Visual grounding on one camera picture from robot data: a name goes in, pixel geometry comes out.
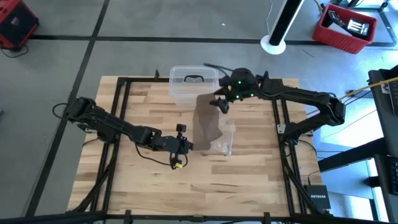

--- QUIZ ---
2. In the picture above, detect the black metal table frame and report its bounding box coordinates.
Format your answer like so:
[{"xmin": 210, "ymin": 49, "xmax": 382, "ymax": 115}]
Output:
[{"xmin": 67, "ymin": 70, "xmax": 332, "ymax": 218}]

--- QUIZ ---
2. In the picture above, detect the clear plastic bag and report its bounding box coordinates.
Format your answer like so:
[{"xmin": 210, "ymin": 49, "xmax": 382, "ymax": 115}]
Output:
[{"xmin": 198, "ymin": 119, "xmax": 235, "ymax": 156}]

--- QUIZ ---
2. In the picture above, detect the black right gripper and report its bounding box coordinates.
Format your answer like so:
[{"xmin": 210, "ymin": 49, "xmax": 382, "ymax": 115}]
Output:
[{"xmin": 203, "ymin": 63, "xmax": 259, "ymax": 114}]

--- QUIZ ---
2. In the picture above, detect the red black equipment case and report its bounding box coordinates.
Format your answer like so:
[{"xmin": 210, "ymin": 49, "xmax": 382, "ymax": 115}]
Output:
[{"xmin": 0, "ymin": 0, "xmax": 40, "ymax": 52}]

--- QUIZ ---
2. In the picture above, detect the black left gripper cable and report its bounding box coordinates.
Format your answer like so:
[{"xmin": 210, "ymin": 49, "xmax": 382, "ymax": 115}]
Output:
[{"xmin": 135, "ymin": 146, "xmax": 189, "ymax": 170}]

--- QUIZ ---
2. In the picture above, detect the clear plastic storage box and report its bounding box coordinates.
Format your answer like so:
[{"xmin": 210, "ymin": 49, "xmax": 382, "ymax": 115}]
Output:
[{"xmin": 169, "ymin": 65, "xmax": 220, "ymax": 107}]

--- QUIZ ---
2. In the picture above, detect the black white pillar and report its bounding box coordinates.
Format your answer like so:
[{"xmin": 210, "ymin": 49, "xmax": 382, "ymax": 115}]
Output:
[{"xmin": 260, "ymin": 0, "xmax": 305, "ymax": 56}]

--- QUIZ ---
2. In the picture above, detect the yellow cable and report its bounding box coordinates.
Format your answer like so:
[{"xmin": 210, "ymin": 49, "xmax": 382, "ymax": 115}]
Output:
[{"xmin": 306, "ymin": 77, "xmax": 398, "ymax": 116}]

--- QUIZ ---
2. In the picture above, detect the black desk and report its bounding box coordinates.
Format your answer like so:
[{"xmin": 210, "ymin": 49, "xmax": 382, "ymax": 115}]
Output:
[{"xmin": 368, "ymin": 64, "xmax": 398, "ymax": 224}]

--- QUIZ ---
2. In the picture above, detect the brown elastic bandage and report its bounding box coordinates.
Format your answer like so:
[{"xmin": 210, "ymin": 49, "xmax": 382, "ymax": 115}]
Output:
[{"xmin": 192, "ymin": 93, "xmax": 224, "ymax": 152}]

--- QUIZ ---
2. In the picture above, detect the black floor cable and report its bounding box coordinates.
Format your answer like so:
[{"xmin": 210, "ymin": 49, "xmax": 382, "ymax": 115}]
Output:
[{"xmin": 0, "ymin": 44, "xmax": 29, "ymax": 58}]

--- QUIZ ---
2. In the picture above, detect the black aluminium crossbar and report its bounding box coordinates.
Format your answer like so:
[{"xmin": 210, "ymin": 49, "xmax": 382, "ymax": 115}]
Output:
[{"xmin": 0, "ymin": 211, "xmax": 398, "ymax": 224}]

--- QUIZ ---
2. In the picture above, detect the thin white cable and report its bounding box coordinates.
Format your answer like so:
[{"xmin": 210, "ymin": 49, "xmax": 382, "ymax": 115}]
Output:
[{"xmin": 266, "ymin": 0, "xmax": 274, "ymax": 35}]

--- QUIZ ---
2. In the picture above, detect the black desk leg beam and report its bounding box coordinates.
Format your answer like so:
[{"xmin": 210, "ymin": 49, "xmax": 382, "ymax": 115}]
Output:
[{"xmin": 317, "ymin": 138, "xmax": 388, "ymax": 173}]

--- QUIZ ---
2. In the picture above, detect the red plastic crate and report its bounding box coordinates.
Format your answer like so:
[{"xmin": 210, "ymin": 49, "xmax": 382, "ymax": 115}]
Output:
[{"xmin": 312, "ymin": 3, "xmax": 378, "ymax": 55}]

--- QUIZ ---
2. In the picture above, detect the black Netgear switch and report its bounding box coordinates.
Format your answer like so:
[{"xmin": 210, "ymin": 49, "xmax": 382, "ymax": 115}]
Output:
[{"xmin": 303, "ymin": 184, "xmax": 332, "ymax": 211}]

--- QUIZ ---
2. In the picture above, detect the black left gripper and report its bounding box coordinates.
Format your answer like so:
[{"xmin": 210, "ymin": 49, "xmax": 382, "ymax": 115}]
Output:
[{"xmin": 150, "ymin": 123, "xmax": 194, "ymax": 163}]

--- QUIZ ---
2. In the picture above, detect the black device in crate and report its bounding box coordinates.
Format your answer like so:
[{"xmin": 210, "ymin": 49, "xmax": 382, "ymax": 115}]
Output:
[{"xmin": 326, "ymin": 10, "xmax": 346, "ymax": 27}]

